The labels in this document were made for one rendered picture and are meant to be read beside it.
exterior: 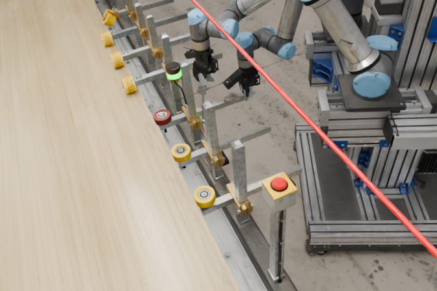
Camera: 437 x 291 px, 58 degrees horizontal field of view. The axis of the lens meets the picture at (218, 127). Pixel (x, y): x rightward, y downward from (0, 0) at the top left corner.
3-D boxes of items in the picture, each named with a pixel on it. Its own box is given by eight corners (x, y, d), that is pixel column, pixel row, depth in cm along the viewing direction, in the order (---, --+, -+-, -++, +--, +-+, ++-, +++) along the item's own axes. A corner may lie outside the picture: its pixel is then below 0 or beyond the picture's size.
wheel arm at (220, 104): (242, 97, 195) (241, 90, 192) (245, 101, 193) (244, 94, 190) (159, 127, 185) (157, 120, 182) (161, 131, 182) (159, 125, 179)
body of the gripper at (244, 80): (260, 86, 188) (259, 65, 179) (244, 91, 186) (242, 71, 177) (253, 77, 193) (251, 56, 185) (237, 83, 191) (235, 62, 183)
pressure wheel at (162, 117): (171, 123, 189) (166, 105, 182) (176, 134, 184) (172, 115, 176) (155, 129, 187) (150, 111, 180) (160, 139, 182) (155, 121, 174)
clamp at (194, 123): (192, 111, 191) (190, 102, 188) (202, 127, 182) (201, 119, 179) (181, 115, 190) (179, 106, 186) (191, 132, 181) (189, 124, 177)
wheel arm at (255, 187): (297, 169, 163) (298, 162, 160) (302, 175, 161) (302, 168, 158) (200, 210, 152) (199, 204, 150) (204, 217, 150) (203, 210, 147)
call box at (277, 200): (283, 188, 114) (283, 171, 108) (296, 206, 109) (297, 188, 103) (261, 197, 112) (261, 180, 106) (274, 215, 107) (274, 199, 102)
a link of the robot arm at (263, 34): (281, 45, 178) (264, 55, 174) (264, 36, 185) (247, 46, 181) (281, 30, 173) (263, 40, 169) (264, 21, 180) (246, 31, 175)
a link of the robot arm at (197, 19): (203, 18, 145) (183, 15, 148) (206, 43, 153) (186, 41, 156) (211, 8, 150) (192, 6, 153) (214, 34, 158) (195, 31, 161)
